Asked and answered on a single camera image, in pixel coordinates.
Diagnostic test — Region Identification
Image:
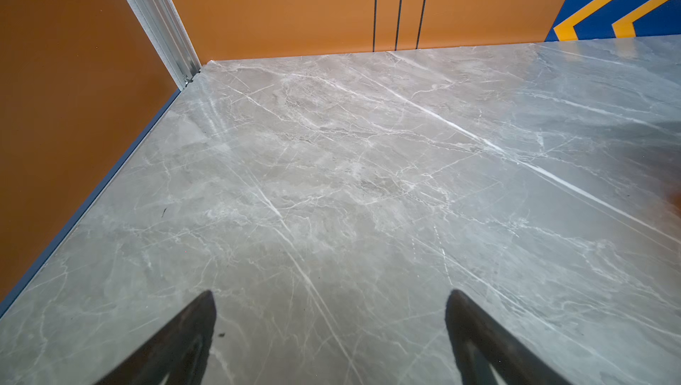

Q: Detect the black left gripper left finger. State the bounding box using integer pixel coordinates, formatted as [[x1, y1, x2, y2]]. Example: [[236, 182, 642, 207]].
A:
[[98, 290, 216, 384]]

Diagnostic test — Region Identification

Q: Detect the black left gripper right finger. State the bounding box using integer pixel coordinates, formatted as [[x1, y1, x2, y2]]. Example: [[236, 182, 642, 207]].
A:
[[445, 289, 568, 384]]

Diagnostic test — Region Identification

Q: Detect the aluminium corner post left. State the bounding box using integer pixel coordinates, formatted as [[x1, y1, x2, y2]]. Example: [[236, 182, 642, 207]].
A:
[[127, 0, 201, 90]]

